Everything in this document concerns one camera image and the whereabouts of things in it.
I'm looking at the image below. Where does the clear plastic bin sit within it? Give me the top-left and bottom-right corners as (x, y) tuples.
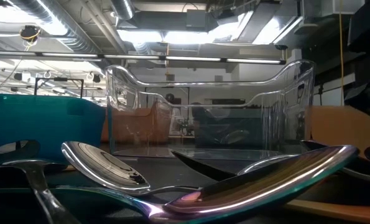
(104, 58), (316, 158)

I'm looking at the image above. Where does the large orange plastic bin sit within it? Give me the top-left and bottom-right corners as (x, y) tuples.
(100, 102), (173, 144)

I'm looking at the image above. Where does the grey ceiling ventilation box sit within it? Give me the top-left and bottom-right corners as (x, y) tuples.
(186, 9), (211, 31)

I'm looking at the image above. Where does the iridescent rainbow spoon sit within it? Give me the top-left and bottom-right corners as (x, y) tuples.
(52, 144), (360, 224)

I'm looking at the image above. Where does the long ceiling light bar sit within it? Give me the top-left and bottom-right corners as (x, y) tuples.
(0, 50), (287, 65)

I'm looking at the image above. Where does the small teal plastic bin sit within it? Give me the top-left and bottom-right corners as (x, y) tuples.
(0, 93), (106, 164)

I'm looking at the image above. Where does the small orange plastic bin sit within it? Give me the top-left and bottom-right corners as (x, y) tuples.
(307, 105), (370, 156)

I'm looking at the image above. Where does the silver spoon orange handle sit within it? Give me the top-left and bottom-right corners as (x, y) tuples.
(61, 141), (370, 223)

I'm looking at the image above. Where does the small silver spiral duct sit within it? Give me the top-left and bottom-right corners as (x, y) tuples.
(109, 0), (136, 21)

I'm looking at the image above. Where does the black metal frame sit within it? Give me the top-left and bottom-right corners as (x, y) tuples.
(34, 77), (85, 100)

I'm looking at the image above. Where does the large silver spiral duct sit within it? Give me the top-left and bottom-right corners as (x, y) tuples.
(4, 0), (101, 54)

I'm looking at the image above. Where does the black ceiling cable reel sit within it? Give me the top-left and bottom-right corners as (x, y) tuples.
(19, 25), (42, 44)

